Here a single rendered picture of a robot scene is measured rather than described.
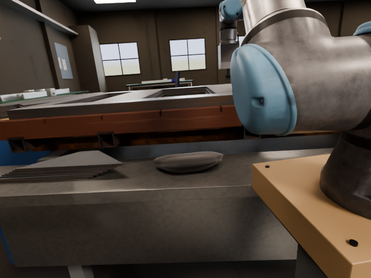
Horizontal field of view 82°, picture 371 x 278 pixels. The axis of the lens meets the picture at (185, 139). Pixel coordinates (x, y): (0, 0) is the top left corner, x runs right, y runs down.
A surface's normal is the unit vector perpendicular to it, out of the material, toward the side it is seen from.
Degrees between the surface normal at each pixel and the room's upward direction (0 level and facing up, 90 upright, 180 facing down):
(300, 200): 2
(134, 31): 90
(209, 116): 90
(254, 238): 90
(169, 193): 90
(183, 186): 0
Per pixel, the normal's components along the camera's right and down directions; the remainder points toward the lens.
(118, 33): 0.11, 0.27
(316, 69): -0.11, -0.12
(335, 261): -0.99, 0.10
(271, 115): -0.09, 0.67
